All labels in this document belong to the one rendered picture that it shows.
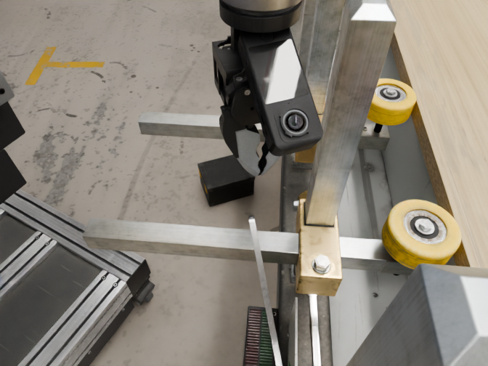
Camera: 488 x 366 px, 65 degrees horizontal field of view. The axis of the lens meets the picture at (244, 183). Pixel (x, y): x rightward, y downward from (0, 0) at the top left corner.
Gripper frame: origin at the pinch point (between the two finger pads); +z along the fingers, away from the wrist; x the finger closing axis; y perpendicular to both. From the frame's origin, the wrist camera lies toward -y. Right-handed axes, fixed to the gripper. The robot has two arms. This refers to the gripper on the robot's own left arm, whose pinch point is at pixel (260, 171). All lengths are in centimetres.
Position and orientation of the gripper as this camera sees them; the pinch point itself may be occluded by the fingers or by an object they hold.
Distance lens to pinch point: 46.8
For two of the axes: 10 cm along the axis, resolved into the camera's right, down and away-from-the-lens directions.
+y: -2.8, -7.3, 6.2
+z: 0.0, 6.5, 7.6
